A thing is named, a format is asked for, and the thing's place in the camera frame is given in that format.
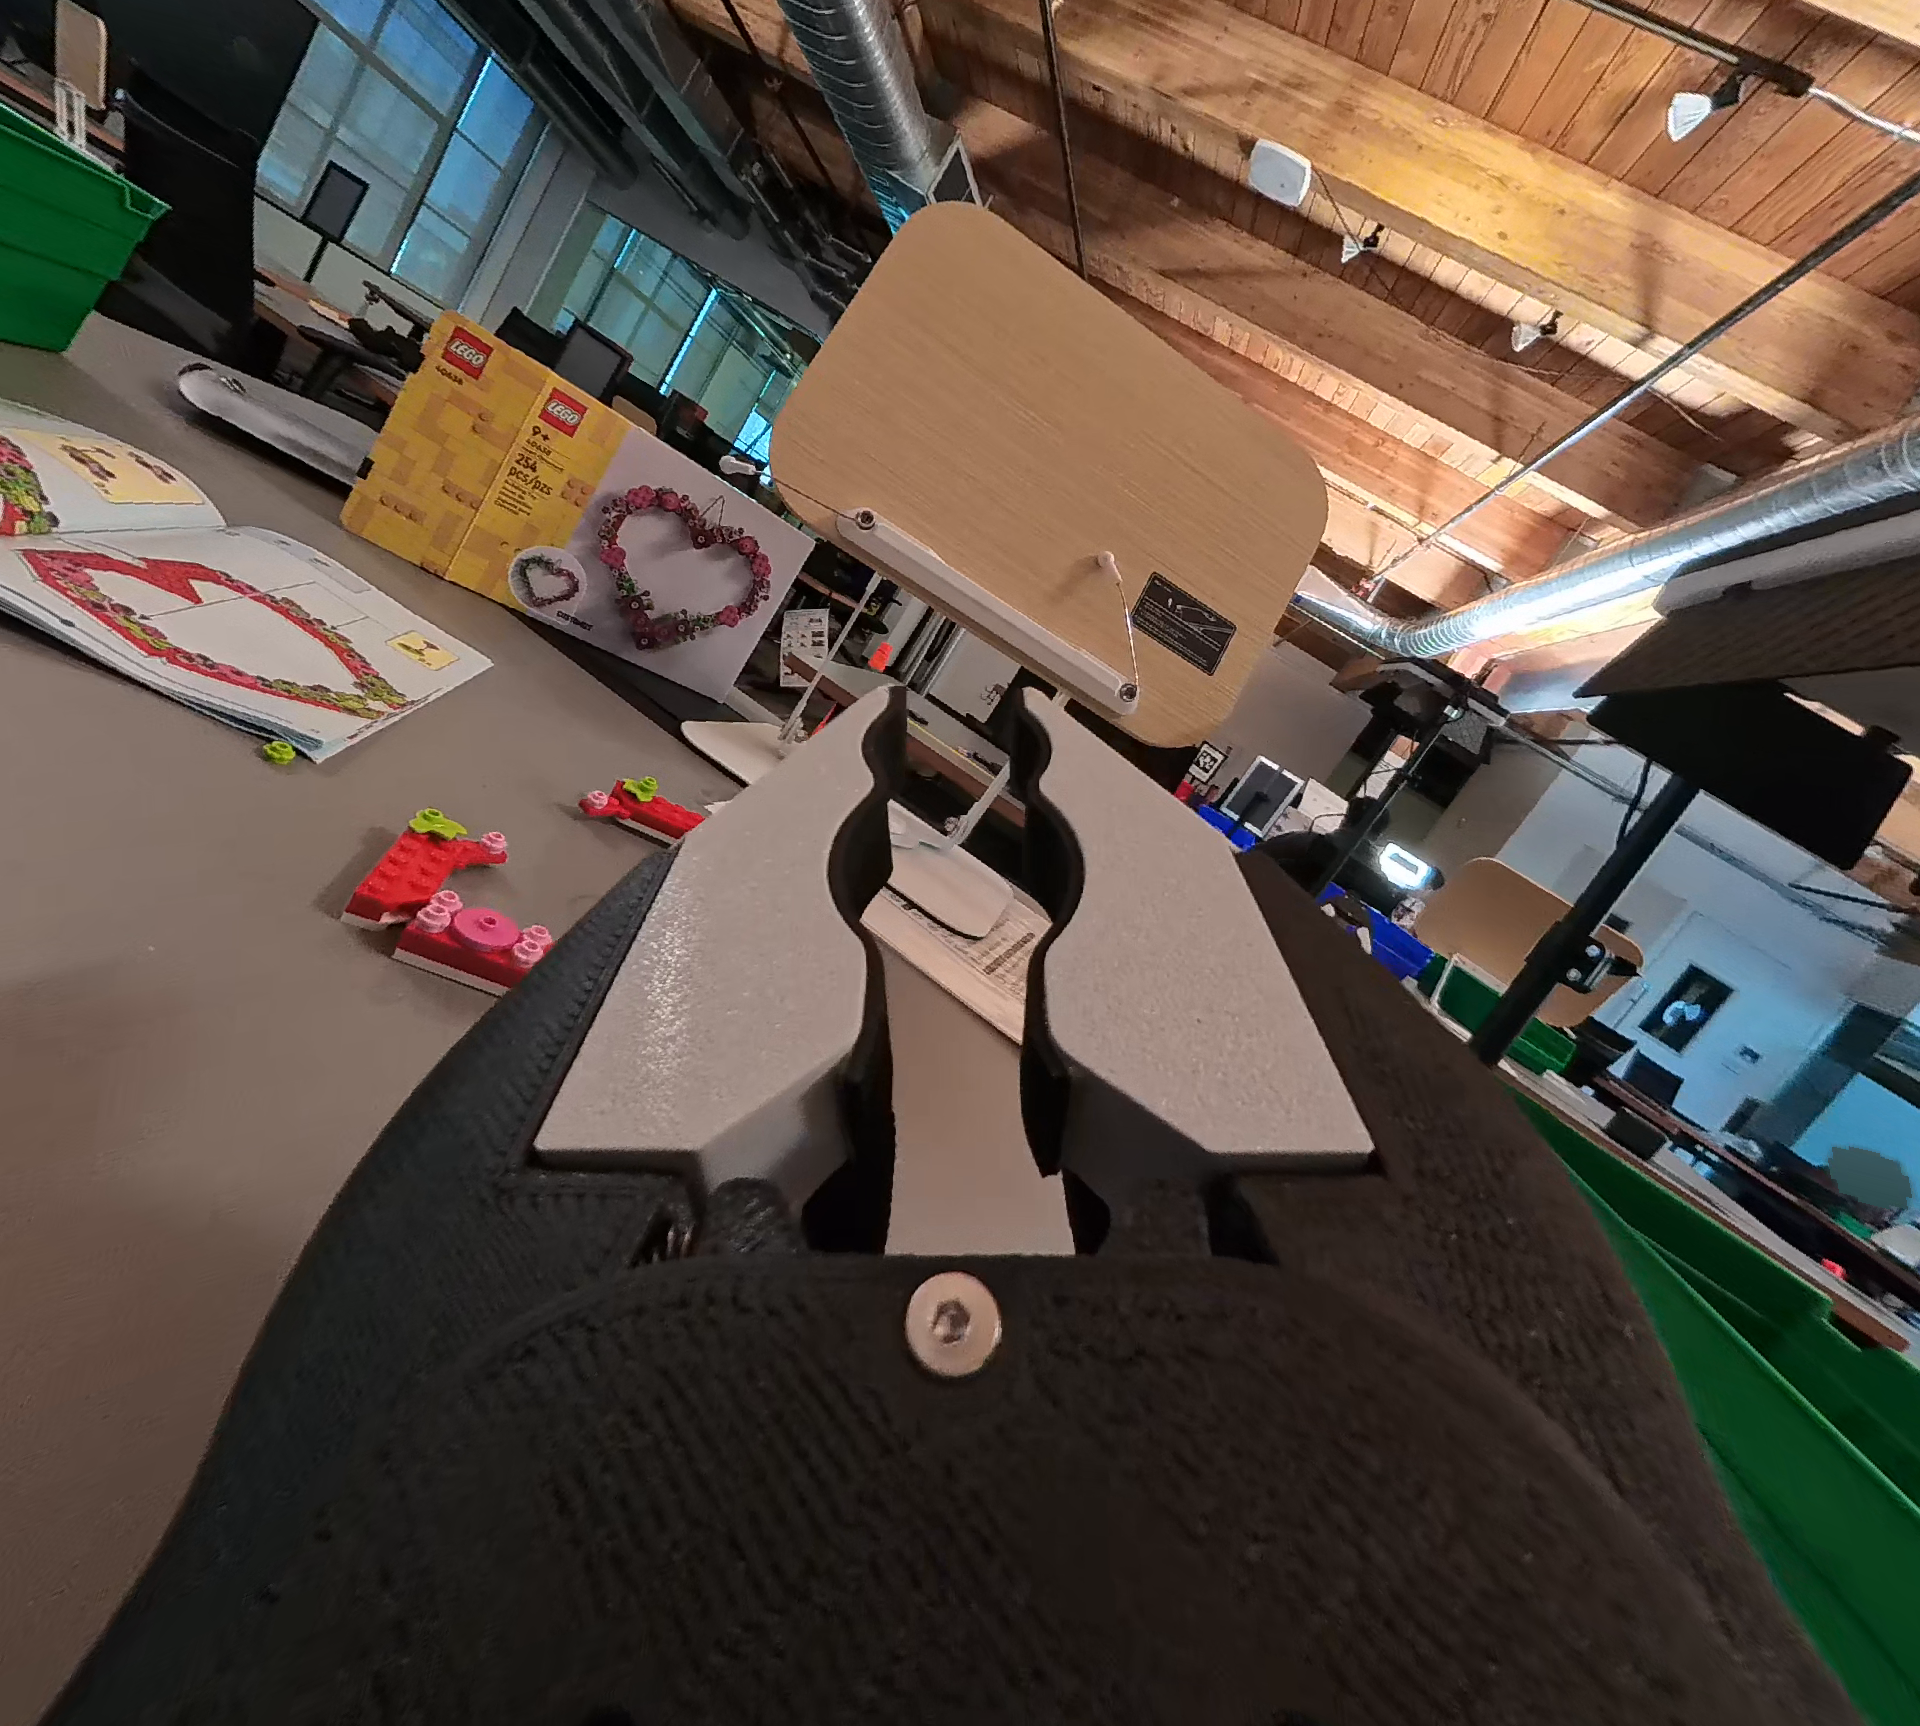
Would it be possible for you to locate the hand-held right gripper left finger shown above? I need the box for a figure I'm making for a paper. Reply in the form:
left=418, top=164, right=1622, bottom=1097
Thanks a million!
left=533, top=687, right=910, bottom=1196

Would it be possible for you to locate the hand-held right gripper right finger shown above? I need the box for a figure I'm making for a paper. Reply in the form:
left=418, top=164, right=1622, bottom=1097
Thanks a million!
left=1003, top=687, right=1376, bottom=1196

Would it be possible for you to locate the long red lego piece green leaf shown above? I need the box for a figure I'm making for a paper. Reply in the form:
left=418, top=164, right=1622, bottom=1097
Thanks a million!
left=578, top=776, right=706, bottom=847

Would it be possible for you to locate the red lego piece large pink flower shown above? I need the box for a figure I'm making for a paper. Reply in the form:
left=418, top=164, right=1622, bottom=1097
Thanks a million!
left=395, top=896, right=555, bottom=998

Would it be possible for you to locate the yellow lego set box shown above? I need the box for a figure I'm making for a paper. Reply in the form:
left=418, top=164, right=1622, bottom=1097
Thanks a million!
left=341, top=312, right=817, bottom=698

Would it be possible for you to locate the lego instruction booklet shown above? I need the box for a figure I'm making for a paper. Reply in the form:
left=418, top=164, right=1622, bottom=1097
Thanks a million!
left=0, top=398, right=494, bottom=765

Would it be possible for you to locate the barcode label paper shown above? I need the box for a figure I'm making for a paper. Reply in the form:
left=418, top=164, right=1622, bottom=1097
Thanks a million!
left=864, top=885, right=1053, bottom=1046

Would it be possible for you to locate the black panel pole stand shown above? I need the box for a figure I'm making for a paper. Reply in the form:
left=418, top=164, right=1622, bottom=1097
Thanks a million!
left=1469, top=505, right=1920, bottom=1069

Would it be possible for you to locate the green plastic bin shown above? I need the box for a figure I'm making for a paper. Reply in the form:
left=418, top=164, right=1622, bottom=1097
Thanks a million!
left=0, top=96, right=172, bottom=354
left=1423, top=954, right=1920, bottom=1726

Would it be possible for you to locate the grey plastic bag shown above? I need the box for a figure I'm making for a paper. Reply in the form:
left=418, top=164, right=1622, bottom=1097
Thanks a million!
left=179, top=359, right=380, bottom=464

